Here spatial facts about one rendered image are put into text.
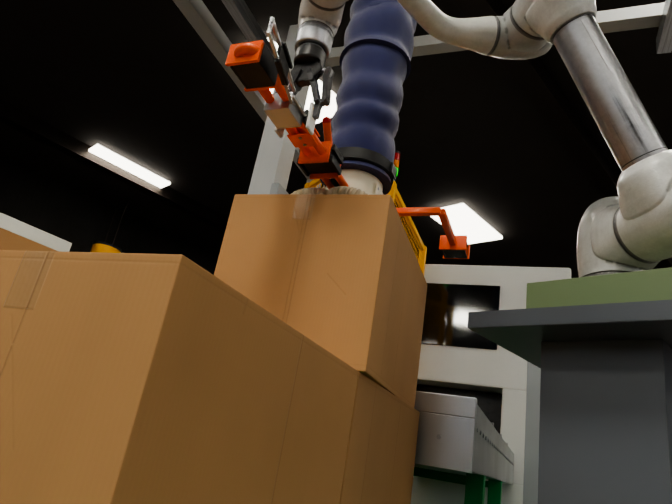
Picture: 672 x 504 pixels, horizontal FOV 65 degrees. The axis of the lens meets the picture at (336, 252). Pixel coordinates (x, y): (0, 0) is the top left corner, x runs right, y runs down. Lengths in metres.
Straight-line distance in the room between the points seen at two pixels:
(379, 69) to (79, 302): 1.31
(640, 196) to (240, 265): 0.90
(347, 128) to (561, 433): 0.98
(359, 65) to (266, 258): 0.78
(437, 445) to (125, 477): 1.25
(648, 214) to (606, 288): 0.19
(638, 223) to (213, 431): 1.02
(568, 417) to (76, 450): 1.00
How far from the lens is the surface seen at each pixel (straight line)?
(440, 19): 1.49
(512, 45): 1.58
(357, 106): 1.63
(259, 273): 1.22
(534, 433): 2.22
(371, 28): 1.83
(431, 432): 1.69
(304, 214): 1.24
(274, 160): 3.18
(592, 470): 1.27
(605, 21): 4.07
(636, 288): 1.24
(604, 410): 1.28
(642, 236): 1.34
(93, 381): 0.57
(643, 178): 1.32
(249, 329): 0.67
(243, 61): 1.09
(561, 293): 1.28
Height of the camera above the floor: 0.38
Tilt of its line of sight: 21 degrees up
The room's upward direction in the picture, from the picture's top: 10 degrees clockwise
